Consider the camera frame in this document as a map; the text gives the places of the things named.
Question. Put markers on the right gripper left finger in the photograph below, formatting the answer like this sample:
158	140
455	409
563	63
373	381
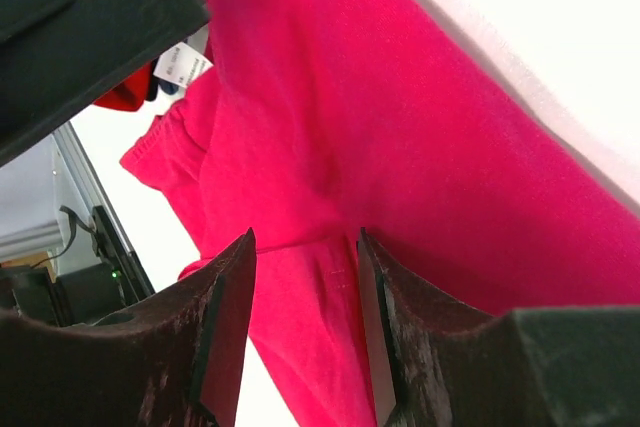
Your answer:
176	358

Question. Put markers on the aluminium frame rail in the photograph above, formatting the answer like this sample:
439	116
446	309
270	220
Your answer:
55	172

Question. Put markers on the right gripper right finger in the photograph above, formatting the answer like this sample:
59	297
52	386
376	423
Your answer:
432	358

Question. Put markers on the folded blue t shirt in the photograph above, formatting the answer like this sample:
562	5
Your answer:
155	85

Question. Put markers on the folded red t shirt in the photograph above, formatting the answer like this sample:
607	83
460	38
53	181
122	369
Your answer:
130	94

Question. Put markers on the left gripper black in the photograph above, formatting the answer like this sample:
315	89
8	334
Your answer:
59	56

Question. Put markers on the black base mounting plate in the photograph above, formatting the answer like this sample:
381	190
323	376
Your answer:
97	273

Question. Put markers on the magenta t shirt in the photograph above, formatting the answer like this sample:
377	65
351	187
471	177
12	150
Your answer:
319	118

